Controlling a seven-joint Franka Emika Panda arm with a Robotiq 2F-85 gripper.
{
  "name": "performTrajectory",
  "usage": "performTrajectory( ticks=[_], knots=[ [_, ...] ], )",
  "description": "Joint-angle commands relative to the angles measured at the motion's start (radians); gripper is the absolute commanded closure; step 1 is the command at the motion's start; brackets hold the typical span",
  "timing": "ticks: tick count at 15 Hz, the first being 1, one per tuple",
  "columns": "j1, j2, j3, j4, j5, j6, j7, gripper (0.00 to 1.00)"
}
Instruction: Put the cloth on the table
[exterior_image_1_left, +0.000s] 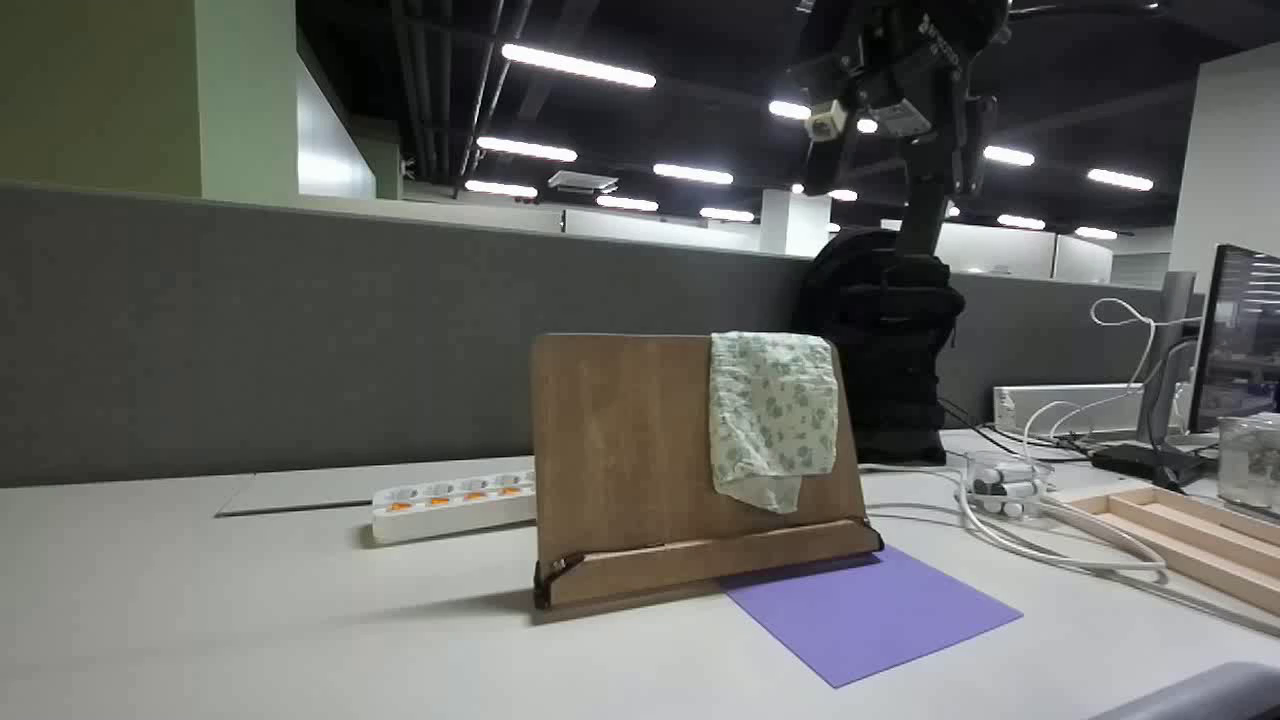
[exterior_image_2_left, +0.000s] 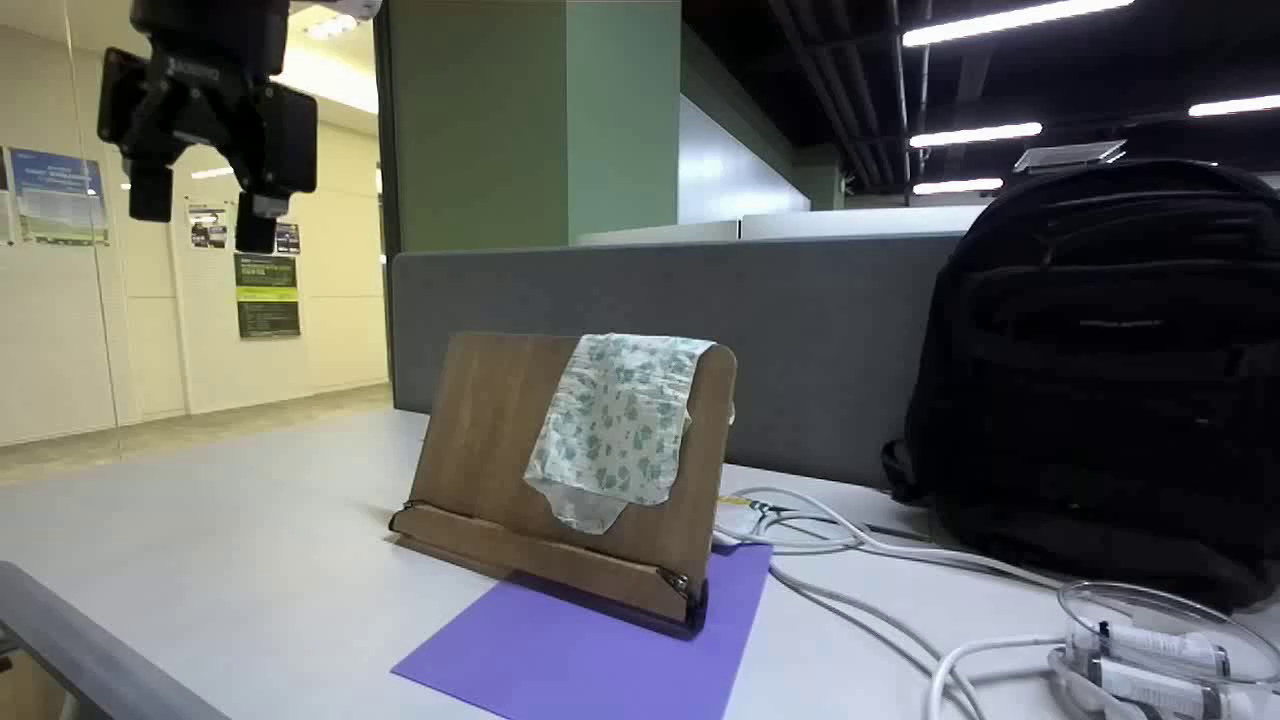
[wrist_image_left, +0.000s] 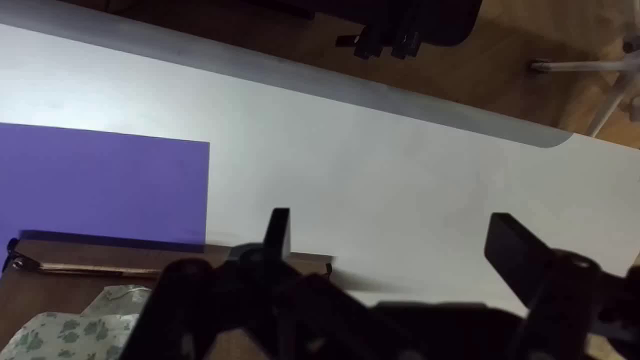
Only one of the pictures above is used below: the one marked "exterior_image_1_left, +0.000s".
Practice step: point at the wooden tray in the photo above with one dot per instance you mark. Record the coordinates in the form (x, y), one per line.
(1190, 540)

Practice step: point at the black flat device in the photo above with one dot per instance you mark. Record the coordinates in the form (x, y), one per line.
(1145, 460)

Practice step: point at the grey monitor stand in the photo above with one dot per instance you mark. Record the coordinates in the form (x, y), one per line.
(1165, 350)

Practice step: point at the white power strip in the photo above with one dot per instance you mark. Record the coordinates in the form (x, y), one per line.
(450, 505)

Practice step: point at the clear glass jar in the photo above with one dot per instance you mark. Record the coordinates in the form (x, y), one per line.
(1250, 465)

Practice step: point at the clear cup of markers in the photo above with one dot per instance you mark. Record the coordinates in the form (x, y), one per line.
(1005, 485)

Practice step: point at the purple paper sheet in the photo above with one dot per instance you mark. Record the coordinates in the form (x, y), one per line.
(860, 610)

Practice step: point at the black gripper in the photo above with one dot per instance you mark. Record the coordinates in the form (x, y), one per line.
(925, 40)

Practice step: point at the wooden book stand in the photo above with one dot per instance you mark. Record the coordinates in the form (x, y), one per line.
(620, 470)

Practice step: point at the grey desk partition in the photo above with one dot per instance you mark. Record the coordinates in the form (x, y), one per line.
(300, 340)

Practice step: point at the white flat box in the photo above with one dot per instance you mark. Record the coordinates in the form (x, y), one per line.
(1070, 408)

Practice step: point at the computer monitor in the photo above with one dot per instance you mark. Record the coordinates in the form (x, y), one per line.
(1240, 340)

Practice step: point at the white green patterned cloth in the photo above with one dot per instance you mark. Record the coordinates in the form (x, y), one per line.
(770, 420)

